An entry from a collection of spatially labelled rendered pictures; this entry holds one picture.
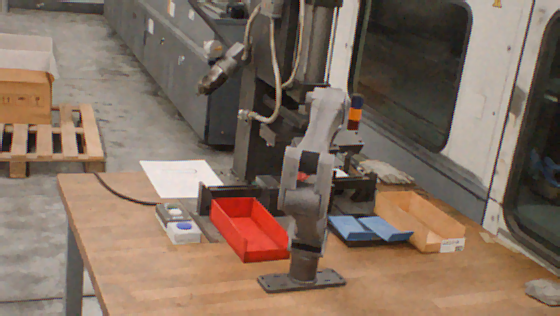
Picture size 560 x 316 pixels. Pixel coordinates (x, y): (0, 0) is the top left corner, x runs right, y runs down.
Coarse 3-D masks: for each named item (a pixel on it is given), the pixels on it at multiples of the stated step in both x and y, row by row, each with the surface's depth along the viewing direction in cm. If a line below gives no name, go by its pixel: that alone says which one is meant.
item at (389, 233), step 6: (366, 222) 195; (372, 222) 195; (378, 222) 196; (384, 222) 196; (372, 228) 191; (378, 228) 192; (384, 228) 192; (390, 228) 193; (378, 234) 189; (384, 234) 188; (390, 234) 189; (396, 234) 184; (402, 234) 185; (408, 234) 187; (390, 240) 185; (396, 240) 187
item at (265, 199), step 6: (264, 192) 196; (276, 192) 194; (330, 192) 201; (258, 198) 200; (264, 198) 196; (270, 198) 194; (276, 198) 195; (330, 198) 202; (264, 204) 196; (270, 204) 195; (276, 204) 195; (330, 204) 203; (270, 210) 195; (276, 210) 196; (330, 210) 203
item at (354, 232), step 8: (328, 216) 196; (336, 216) 196; (344, 216) 196; (336, 224) 191; (352, 224) 192; (344, 232) 187; (352, 232) 181; (360, 232) 182; (368, 232) 183; (352, 240) 184
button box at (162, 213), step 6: (96, 174) 209; (102, 180) 204; (108, 186) 201; (114, 192) 198; (126, 198) 195; (132, 198) 195; (150, 204) 193; (156, 204) 193; (162, 204) 188; (168, 204) 189; (174, 204) 189; (180, 204) 190; (156, 210) 187; (162, 210) 184; (168, 210) 184; (180, 210) 186; (156, 216) 187; (162, 216) 182; (168, 216) 181; (174, 216) 182; (180, 216) 182; (186, 216) 183; (162, 222) 182; (168, 222) 179
